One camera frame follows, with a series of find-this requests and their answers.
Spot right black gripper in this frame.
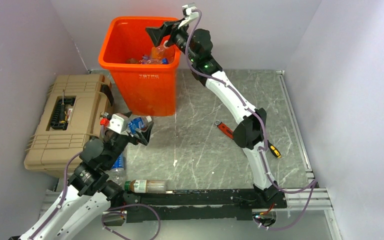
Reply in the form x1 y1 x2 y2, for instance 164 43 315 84
146 18 198 64

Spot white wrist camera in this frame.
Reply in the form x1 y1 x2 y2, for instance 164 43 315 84
178 3 200 28
99 112 129 137

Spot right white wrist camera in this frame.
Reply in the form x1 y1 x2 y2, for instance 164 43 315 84
178 3 200 28

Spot black base frame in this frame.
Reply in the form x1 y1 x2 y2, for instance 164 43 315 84
105 188 288 223

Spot orange plastic bin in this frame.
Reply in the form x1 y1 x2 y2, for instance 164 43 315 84
98 16 182 117

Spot blue label water bottle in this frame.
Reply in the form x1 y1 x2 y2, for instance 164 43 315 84
107 153 126 185
147 57 169 65

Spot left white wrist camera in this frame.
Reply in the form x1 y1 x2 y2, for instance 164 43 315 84
99 112 129 137

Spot small orange bottle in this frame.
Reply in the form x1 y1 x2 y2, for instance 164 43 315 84
125 58 140 64

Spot brown tea bottle green cap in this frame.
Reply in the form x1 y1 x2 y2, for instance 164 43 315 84
123 179 167 194

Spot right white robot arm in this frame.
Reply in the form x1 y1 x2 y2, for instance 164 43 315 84
145 21 281 208

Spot tan tool case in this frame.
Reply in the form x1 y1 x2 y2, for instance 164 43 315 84
24 74 115 178

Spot large orange juice bottle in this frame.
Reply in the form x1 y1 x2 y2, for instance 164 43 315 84
150 40 176 64

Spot adjustable wrench red handle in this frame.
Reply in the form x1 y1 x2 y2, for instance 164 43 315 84
214 120 234 140

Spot yellow black screwdriver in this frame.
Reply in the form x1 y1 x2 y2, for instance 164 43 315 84
267 141 282 159

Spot blue label bottle white cap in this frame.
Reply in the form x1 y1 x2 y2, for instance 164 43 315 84
127 115 153 135

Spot blue crushed bottle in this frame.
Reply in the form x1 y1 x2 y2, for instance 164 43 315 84
139 54 152 65

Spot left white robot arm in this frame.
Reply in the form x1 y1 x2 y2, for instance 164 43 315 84
11 123 154 240

